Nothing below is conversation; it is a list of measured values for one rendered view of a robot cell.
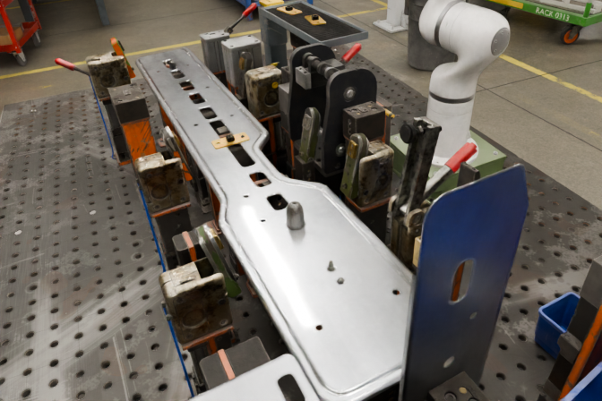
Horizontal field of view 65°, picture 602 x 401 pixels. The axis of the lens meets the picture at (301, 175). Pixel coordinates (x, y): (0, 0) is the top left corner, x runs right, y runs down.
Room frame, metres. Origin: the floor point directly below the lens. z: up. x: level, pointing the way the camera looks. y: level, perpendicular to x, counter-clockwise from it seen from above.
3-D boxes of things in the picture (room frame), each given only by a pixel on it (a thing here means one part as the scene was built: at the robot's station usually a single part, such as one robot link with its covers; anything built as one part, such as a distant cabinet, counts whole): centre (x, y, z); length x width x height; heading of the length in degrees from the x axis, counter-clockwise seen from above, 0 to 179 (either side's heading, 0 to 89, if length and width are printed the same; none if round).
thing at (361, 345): (0.97, 0.17, 1.00); 1.38 x 0.22 x 0.02; 25
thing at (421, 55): (3.81, -1.14, 0.36); 0.54 x 0.50 x 0.73; 111
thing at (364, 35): (1.31, -0.05, 1.16); 0.37 x 0.14 x 0.02; 25
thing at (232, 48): (1.33, 0.14, 0.90); 0.13 x 0.10 x 0.41; 115
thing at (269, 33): (1.54, 0.06, 0.92); 0.08 x 0.08 x 0.44; 25
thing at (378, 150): (0.78, -0.14, 0.88); 0.11 x 0.09 x 0.37; 115
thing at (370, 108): (0.84, -0.13, 0.91); 0.07 x 0.05 x 0.42; 115
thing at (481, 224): (0.29, -0.14, 1.17); 0.12 x 0.01 x 0.34; 115
